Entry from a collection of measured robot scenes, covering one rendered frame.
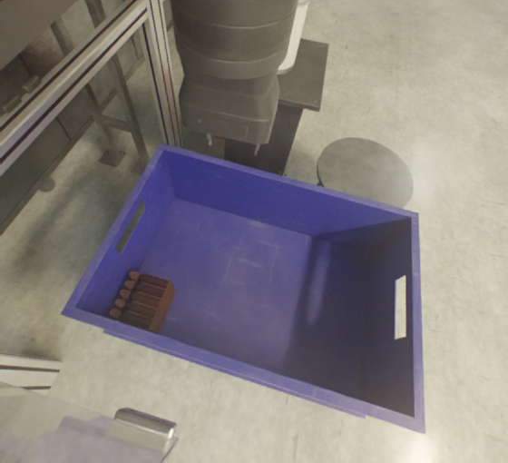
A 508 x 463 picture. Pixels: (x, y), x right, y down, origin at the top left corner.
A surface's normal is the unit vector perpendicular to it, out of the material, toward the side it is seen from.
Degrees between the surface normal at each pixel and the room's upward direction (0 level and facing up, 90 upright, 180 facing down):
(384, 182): 0
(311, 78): 0
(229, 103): 87
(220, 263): 0
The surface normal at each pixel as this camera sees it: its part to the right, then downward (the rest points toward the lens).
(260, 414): 0.07, -0.51
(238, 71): 0.11, 0.86
